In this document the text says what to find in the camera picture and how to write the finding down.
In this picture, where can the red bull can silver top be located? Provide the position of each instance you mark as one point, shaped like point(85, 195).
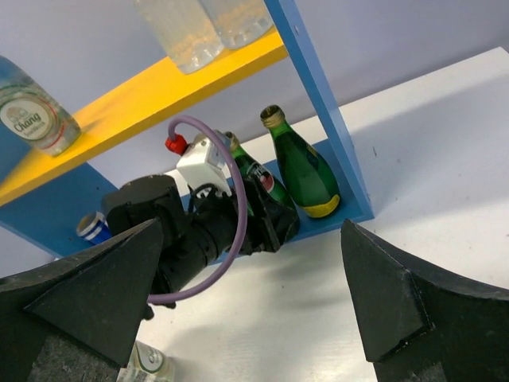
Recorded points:
point(93, 228)

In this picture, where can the green perrier bottle yellow label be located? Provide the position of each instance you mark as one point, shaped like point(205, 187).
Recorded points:
point(306, 175)

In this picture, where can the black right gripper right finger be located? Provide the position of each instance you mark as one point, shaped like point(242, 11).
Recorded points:
point(420, 322)

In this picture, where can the clear plastic bottle white text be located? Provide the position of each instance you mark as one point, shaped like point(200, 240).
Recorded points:
point(238, 22)

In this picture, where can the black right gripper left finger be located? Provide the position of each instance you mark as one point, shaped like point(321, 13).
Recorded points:
point(76, 319)

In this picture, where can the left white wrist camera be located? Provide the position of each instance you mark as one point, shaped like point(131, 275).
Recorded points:
point(201, 164)

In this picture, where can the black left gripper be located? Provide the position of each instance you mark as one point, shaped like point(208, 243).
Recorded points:
point(214, 221)

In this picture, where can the clear plastic bottle blue label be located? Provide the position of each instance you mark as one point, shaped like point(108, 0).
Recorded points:
point(184, 31)

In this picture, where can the blue and yellow shelf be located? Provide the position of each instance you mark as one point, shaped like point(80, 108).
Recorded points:
point(43, 198)

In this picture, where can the clear chang glass bottle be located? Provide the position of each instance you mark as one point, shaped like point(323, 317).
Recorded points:
point(29, 112)

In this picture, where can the green perrier bottle red label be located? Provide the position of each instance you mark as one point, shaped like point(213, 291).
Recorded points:
point(250, 167)

